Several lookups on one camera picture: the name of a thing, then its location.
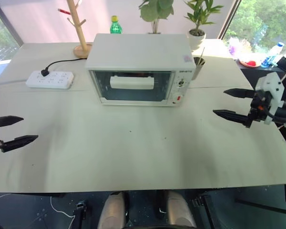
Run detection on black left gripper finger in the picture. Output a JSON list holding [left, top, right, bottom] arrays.
[[0, 115, 24, 128], [0, 135, 39, 153]]

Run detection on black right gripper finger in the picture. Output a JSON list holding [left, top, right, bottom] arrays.
[[212, 109, 253, 129], [223, 88, 256, 99]]

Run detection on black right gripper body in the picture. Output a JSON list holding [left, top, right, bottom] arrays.
[[248, 90, 273, 122]]

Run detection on plate with red food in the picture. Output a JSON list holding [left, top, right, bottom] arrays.
[[237, 58, 263, 69]]

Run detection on glass oven door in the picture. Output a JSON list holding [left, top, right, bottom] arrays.
[[89, 70, 176, 102]]

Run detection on white toaster oven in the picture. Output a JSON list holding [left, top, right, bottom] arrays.
[[85, 33, 196, 107]]

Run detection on black side table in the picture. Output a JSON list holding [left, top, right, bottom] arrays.
[[235, 59, 286, 90]]

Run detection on blue plastic toy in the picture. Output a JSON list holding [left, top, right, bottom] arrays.
[[260, 55, 280, 69]]

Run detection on purple flower bundle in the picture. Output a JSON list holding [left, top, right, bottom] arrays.
[[228, 36, 253, 58]]

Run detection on grey paper cup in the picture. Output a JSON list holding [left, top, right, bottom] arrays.
[[191, 56, 207, 81]]

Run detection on black box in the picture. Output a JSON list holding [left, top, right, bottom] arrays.
[[276, 56, 286, 73]]

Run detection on clear water bottle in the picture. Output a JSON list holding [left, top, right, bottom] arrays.
[[267, 42, 285, 61]]

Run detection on white power strip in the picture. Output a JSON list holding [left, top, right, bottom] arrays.
[[25, 70, 75, 90]]

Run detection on white plant pot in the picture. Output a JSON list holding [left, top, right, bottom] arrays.
[[187, 29, 207, 51]]

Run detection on pointed-leaf green plant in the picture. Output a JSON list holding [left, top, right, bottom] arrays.
[[183, 0, 225, 31]]

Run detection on silver rounded leg cover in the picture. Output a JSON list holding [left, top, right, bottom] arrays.
[[97, 191, 131, 229], [165, 190, 197, 229]]

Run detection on wooden branch rack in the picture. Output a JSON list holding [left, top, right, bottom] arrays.
[[66, 0, 94, 59]]

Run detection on round-leaf green plant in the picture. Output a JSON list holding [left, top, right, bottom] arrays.
[[138, 0, 175, 34]]

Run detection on green plastic bottle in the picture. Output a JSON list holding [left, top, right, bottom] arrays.
[[109, 15, 124, 34]]

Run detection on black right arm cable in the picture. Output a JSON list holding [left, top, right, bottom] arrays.
[[262, 104, 286, 121]]

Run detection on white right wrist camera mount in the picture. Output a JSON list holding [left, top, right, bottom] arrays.
[[255, 72, 285, 125]]

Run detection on black plug with cable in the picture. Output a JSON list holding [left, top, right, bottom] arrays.
[[39, 59, 88, 78]]

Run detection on dark window frame post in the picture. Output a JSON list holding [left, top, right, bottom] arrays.
[[0, 0, 25, 46], [216, 0, 241, 40]]

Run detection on white floor cable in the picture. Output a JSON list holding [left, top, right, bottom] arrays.
[[49, 196, 76, 224]]

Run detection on black table frame leg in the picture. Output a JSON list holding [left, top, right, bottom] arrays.
[[72, 201, 87, 229], [191, 194, 216, 229]]

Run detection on white oven door handle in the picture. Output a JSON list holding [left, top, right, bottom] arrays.
[[110, 75, 155, 91]]

